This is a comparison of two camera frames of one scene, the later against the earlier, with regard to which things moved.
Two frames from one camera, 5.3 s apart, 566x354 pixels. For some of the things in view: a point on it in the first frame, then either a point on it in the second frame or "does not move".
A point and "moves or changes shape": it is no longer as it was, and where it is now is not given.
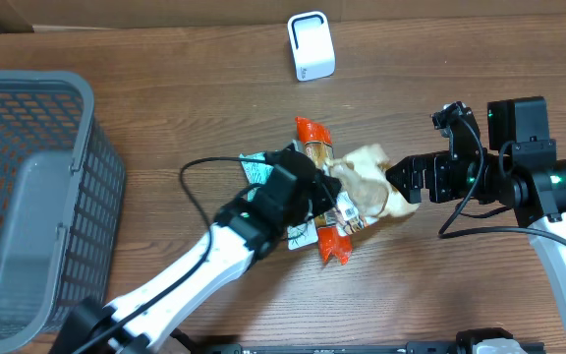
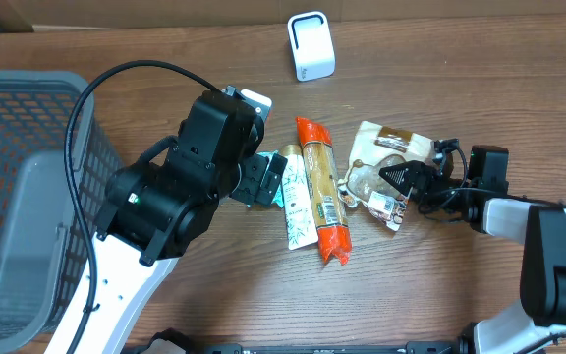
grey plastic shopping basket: x=45 y=198 does not move
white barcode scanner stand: x=311 y=46 does not move
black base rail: x=432 y=347 does not move
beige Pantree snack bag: x=358 y=173 moves or changes shape
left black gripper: x=319 y=186 → x=261 y=178
